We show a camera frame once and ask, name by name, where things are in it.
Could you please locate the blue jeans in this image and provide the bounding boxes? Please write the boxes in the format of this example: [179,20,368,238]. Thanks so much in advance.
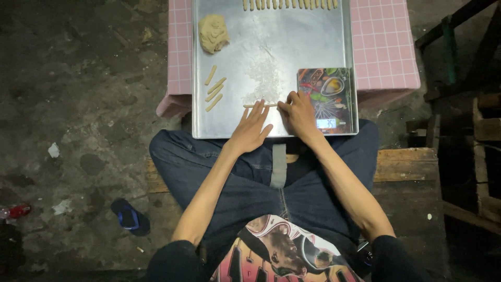
[149,119,380,271]

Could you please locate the blue sandal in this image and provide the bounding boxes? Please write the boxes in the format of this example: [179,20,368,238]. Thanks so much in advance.
[110,198,151,237]

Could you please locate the dark wooden frame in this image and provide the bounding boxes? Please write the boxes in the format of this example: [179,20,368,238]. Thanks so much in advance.
[415,0,501,103]

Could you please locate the large metal baking tray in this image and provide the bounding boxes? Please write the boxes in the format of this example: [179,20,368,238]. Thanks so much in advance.
[191,0,359,139]

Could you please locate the person's right hand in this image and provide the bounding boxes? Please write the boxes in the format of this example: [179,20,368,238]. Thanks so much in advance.
[277,90,325,142]

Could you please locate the wooden bench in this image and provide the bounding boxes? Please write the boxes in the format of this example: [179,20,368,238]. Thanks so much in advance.
[146,148,439,193]

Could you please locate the short dough stick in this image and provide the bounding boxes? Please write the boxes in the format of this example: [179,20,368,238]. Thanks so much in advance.
[207,77,227,95]
[204,65,218,86]
[205,84,224,103]
[205,93,223,113]

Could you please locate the pink checked tablecloth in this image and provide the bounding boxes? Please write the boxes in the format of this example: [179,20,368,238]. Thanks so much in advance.
[156,0,421,119]

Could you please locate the wooden crate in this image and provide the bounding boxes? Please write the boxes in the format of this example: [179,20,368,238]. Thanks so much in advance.
[442,93,501,236]

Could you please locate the person's left hand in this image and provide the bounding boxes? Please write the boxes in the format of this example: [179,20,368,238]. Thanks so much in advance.
[228,99,274,155]

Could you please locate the red plastic bottle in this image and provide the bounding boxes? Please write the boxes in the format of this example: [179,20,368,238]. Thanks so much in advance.
[0,204,32,221]

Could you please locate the printed digital kitchen scale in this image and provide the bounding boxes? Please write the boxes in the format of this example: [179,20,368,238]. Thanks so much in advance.
[297,68,354,135]

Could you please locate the lump of beige dough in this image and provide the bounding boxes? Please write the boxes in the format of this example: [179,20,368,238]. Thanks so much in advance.
[198,14,231,55]

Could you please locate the row of dough sticks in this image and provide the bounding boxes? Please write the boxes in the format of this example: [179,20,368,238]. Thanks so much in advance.
[242,0,339,11]

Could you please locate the printed graphic shirt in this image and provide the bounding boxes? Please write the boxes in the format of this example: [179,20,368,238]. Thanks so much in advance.
[146,214,427,282]

